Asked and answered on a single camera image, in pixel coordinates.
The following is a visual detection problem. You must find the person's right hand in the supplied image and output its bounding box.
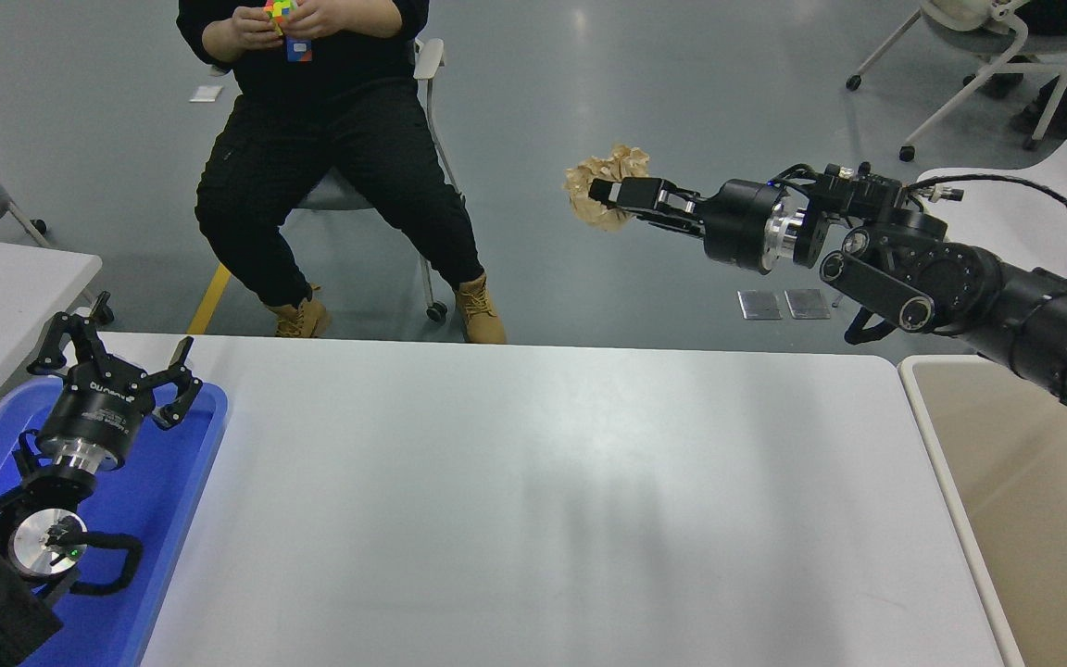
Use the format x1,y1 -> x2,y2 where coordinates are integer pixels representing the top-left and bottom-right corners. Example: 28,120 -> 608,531
203,7 -> 277,61

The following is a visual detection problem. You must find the tan paper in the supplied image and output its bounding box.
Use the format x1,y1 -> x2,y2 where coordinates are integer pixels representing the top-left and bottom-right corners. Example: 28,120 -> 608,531
563,143 -> 652,233

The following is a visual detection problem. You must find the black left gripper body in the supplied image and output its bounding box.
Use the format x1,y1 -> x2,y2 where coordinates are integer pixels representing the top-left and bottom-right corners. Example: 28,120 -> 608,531
38,361 -> 158,457

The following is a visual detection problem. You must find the white-framed rolling chair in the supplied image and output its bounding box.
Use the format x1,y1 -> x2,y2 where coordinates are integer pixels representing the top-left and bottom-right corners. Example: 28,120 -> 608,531
847,0 -> 1067,163

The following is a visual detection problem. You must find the person's left hand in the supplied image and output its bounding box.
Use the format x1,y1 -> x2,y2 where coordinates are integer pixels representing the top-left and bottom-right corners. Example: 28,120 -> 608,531
291,0 -> 358,40

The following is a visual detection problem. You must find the white shell chair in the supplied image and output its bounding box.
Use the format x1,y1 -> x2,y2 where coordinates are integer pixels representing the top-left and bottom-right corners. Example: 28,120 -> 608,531
918,79 -> 1067,297

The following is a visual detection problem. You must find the blue plastic tray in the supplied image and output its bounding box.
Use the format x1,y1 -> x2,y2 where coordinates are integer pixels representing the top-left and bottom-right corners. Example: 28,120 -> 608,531
0,380 -> 228,667

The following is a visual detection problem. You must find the large pale bin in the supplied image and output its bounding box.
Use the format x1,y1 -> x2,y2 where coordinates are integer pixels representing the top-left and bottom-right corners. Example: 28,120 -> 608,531
898,354 -> 1067,667

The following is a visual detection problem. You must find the yellow floor tape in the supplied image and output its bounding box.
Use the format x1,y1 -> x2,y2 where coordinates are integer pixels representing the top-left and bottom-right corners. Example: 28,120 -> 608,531
186,264 -> 232,336

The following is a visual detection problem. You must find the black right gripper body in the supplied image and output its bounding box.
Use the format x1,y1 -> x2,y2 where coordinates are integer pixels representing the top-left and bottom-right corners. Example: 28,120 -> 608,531
700,179 -> 786,274

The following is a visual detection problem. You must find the metal floor plate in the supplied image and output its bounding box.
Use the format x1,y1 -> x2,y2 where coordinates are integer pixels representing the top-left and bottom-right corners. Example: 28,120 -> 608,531
784,289 -> 831,321
737,290 -> 783,321

